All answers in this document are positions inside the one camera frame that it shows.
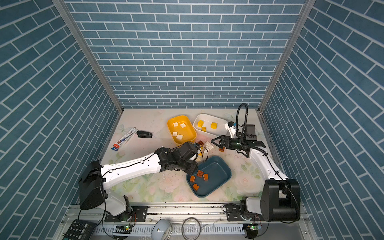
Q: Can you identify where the yellow lego cube front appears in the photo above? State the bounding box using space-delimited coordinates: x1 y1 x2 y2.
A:
211 123 218 130

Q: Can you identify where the yellow lego cube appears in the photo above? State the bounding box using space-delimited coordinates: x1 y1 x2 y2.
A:
197 120 204 128
211 123 218 130

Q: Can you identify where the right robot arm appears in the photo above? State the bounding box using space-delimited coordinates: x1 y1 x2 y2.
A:
211 136 301 223

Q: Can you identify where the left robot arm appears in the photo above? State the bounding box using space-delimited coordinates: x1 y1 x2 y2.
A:
79 142 200 217

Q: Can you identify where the white plastic bin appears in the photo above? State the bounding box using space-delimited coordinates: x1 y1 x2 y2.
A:
193 114 229 138

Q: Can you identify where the white flat lego plate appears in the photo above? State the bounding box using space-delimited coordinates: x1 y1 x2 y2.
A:
205 142 214 150

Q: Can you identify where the yellow plastic bin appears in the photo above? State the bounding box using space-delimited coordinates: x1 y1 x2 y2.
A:
167 115 197 145

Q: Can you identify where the teal plastic bin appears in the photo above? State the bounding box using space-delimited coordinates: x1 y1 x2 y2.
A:
186 156 232 198

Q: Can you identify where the black stapler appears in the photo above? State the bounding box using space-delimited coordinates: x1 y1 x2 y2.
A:
136 131 153 139

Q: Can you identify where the toothpaste tube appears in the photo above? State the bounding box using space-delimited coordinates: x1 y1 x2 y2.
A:
112 128 138 151

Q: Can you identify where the grey computer mouse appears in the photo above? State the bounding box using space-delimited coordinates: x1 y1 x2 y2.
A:
151 219 173 240

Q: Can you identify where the black remote keypad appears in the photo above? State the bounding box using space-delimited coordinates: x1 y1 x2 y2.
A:
63 220 97 240

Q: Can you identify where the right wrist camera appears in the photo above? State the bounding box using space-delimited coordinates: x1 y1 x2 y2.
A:
225 121 239 139

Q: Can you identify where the coiled black cable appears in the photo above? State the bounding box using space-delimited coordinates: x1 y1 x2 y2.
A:
181 217 202 240

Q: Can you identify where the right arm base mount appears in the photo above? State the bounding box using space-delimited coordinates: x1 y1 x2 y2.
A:
222 203 264 222

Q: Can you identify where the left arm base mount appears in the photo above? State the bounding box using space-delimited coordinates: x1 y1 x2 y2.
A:
105 206 149 223

